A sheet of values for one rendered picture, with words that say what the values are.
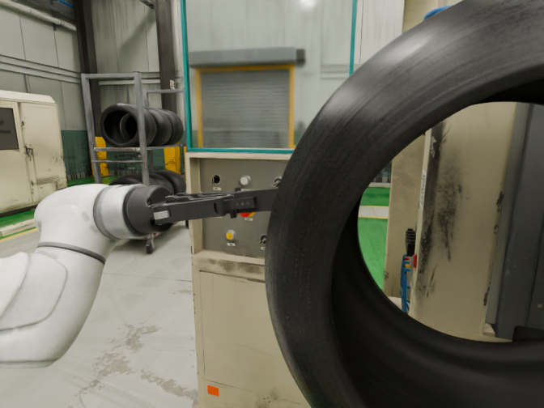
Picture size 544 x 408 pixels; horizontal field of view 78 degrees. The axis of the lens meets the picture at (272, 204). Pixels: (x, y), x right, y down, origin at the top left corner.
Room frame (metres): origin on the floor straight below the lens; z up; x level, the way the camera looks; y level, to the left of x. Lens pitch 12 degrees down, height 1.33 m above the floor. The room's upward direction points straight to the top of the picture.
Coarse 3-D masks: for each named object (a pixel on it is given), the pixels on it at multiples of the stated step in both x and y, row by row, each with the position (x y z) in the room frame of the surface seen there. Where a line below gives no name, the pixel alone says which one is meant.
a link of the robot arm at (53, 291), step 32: (32, 256) 0.45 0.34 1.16; (64, 256) 0.47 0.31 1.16; (0, 288) 0.40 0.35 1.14; (32, 288) 0.41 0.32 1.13; (64, 288) 0.44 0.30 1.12; (96, 288) 0.49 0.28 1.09; (0, 320) 0.39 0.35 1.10; (32, 320) 0.40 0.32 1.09; (64, 320) 0.42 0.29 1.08; (0, 352) 0.38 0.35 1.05; (32, 352) 0.39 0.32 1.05; (64, 352) 0.42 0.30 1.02
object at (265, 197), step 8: (240, 192) 0.46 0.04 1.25; (248, 192) 0.45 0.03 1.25; (256, 192) 0.45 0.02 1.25; (264, 192) 0.45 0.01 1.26; (272, 192) 0.44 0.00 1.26; (264, 200) 0.45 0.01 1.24; (272, 200) 0.44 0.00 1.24; (248, 208) 0.45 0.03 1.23; (256, 208) 0.45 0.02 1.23; (264, 208) 0.45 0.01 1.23
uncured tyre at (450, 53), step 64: (512, 0) 0.28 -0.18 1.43; (384, 64) 0.31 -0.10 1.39; (448, 64) 0.28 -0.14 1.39; (512, 64) 0.26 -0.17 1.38; (320, 128) 0.33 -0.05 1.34; (384, 128) 0.29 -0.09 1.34; (320, 192) 0.31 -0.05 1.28; (320, 256) 0.30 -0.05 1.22; (320, 320) 0.30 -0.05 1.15; (384, 320) 0.54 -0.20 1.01; (320, 384) 0.30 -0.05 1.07; (384, 384) 0.45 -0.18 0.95; (448, 384) 0.48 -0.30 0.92; (512, 384) 0.46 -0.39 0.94
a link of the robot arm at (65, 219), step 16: (64, 192) 0.54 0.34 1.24; (80, 192) 0.53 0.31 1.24; (96, 192) 0.53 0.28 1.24; (48, 208) 0.53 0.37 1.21; (64, 208) 0.51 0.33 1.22; (80, 208) 0.51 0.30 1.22; (48, 224) 0.50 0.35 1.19; (64, 224) 0.49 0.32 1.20; (80, 224) 0.50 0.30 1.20; (96, 224) 0.50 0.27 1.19; (48, 240) 0.48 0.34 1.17; (64, 240) 0.48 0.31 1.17; (80, 240) 0.49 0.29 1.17; (96, 240) 0.50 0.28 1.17; (112, 240) 0.53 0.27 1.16; (96, 256) 0.50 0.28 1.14
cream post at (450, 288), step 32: (448, 0) 0.62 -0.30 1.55; (448, 128) 0.61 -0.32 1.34; (480, 128) 0.60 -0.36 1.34; (512, 128) 0.58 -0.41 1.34; (448, 160) 0.61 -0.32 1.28; (480, 160) 0.60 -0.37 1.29; (448, 192) 0.61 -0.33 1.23; (480, 192) 0.59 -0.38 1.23; (448, 224) 0.61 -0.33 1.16; (480, 224) 0.59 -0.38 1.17; (448, 256) 0.61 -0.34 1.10; (480, 256) 0.59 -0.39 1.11; (416, 288) 0.63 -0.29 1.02; (448, 288) 0.60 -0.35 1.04; (480, 288) 0.59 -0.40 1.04; (416, 320) 0.62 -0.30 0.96; (448, 320) 0.60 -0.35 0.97; (480, 320) 0.58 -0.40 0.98
